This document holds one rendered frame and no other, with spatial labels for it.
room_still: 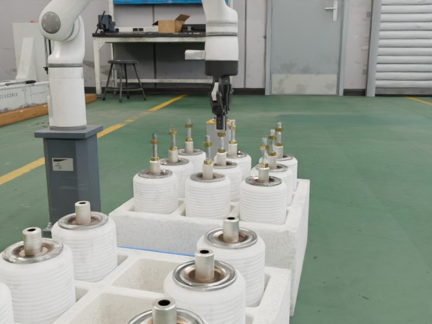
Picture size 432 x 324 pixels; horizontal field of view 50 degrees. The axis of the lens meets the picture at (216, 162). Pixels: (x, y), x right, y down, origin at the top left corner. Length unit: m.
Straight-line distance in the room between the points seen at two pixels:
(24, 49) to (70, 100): 3.43
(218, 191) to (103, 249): 0.31
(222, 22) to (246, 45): 5.16
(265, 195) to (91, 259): 0.36
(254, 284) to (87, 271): 0.25
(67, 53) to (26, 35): 3.44
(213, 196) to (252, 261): 0.33
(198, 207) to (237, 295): 0.44
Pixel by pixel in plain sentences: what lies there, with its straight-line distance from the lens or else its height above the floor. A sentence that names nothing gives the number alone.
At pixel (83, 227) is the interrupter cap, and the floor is 0.25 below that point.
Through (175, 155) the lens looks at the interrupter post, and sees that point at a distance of 1.11.
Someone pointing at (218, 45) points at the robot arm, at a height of 0.52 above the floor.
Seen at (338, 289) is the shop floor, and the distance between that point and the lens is 1.09.
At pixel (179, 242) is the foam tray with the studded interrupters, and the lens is 0.96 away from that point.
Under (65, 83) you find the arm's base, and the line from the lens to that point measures 1.33.
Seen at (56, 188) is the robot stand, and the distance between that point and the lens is 1.37.
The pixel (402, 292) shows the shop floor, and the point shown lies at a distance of 1.12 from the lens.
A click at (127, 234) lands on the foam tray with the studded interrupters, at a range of 0.99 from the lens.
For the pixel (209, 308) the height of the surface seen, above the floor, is 0.24.
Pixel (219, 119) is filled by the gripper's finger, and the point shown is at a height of 0.36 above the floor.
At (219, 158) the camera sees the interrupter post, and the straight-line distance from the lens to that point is 1.07.
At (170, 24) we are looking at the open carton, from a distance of 5.81.
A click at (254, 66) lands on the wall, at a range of 6.18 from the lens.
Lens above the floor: 0.50
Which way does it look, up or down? 13 degrees down
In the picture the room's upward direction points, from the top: straight up
